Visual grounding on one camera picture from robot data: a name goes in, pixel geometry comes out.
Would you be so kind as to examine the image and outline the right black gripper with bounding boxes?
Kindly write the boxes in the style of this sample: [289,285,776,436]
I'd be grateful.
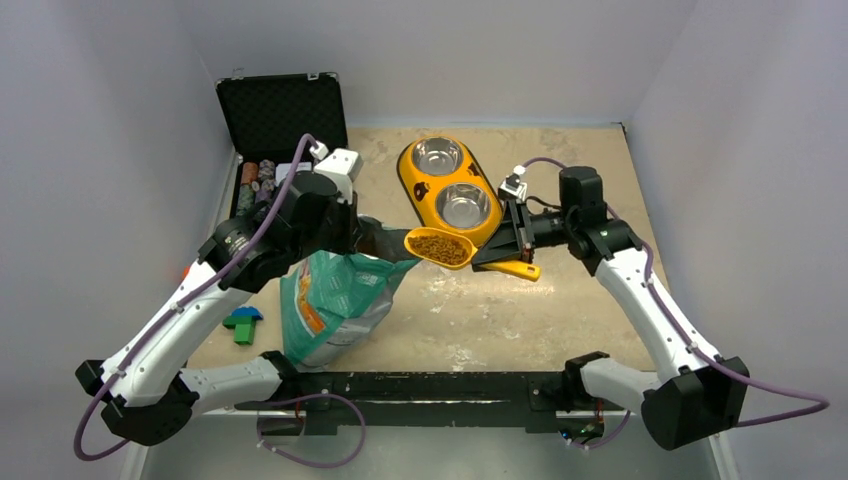
[474,197,577,271]

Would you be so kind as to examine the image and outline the yellow plastic scoop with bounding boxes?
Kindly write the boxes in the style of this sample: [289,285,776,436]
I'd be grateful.
[404,227,541,282]

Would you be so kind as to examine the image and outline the green dog food bag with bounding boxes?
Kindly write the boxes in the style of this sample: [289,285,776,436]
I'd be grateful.
[280,215,419,371]

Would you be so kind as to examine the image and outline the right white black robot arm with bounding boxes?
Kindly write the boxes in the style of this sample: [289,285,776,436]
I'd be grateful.
[471,165,749,450]

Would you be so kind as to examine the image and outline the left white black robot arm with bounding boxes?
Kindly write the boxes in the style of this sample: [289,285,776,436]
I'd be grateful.
[76,171,360,446]

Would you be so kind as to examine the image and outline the yellow double pet bowl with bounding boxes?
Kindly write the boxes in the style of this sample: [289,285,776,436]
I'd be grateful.
[396,135,503,247]

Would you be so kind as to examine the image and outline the green blue toy blocks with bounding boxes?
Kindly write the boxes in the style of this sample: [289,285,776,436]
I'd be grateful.
[222,306,264,346]

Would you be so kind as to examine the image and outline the black poker chip case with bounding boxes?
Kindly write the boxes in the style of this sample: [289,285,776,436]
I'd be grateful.
[214,71,352,220]

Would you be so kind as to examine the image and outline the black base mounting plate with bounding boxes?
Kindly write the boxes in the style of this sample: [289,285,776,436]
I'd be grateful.
[235,371,620,442]

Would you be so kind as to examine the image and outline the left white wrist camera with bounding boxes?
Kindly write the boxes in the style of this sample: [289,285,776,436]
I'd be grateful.
[309,142,363,203]

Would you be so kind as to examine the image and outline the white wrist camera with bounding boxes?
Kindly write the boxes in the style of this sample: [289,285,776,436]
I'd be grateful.
[497,165,528,203]
[309,142,363,203]

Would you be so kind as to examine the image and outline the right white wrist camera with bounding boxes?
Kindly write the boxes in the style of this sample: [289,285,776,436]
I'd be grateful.
[497,165,528,203]

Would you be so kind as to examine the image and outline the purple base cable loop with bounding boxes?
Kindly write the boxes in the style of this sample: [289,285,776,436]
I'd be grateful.
[255,386,368,468]

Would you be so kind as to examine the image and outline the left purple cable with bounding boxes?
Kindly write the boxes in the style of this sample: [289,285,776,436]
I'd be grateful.
[72,133,326,462]

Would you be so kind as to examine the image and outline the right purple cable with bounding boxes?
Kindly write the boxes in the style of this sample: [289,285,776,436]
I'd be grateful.
[519,156,831,429]

